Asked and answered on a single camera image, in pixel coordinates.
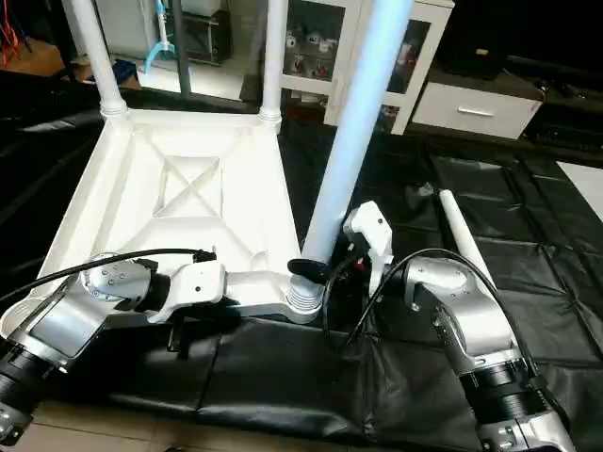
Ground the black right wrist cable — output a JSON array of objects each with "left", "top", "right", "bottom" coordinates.
[{"left": 320, "top": 247, "right": 538, "bottom": 378}]

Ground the brown cardboard box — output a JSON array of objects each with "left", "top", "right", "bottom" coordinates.
[{"left": 111, "top": 58, "right": 144, "bottom": 88}]

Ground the white plastic table top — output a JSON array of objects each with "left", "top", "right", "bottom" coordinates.
[{"left": 0, "top": 108, "right": 326, "bottom": 326}]

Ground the blue plastic tool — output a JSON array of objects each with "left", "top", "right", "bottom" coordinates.
[{"left": 141, "top": 0, "right": 182, "bottom": 74}]

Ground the flat brown cardboard sheet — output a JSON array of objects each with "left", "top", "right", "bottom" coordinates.
[{"left": 0, "top": 38, "right": 67, "bottom": 78}]

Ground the white glass-door cabinet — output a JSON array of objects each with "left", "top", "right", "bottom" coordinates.
[{"left": 283, "top": 0, "right": 456, "bottom": 136}]

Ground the black work mat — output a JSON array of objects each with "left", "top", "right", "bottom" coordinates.
[{"left": 0, "top": 71, "right": 603, "bottom": 444}]

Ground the orange cable bundle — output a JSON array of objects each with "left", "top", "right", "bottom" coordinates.
[{"left": 0, "top": 19, "right": 20, "bottom": 62}]

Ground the white plastic table leg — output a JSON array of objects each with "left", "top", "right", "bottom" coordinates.
[
  {"left": 61, "top": 0, "right": 128, "bottom": 119},
  {"left": 259, "top": 0, "right": 288, "bottom": 123},
  {"left": 285, "top": 0, "right": 416, "bottom": 316},
  {"left": 438, "top": 188, "right": 496, "bottom": 288}
]

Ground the white flat board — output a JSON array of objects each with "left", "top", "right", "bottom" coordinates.
[{"left": 556, "top": 160, "right": 603, "bottom": 227}]

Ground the white drawer unit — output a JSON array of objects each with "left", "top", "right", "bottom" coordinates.
[{"left": 412, "top": 80, "right": 546, "bottom": 140}]

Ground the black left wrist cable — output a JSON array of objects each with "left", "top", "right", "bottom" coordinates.
[{"left": 0, "top": 248, "right": 218, "bottom": 307}]

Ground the black metal pole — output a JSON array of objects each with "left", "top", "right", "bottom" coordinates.
[{"left": 174, "top": 0, "right": 195, "bottom": 95}]

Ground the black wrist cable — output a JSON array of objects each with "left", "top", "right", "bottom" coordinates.
[
  {"left": 0, "top": 248, "right": 218, "bottom": 307},
  {"left": 320, "top": 247, "right": 538, "bottom": 378}
]

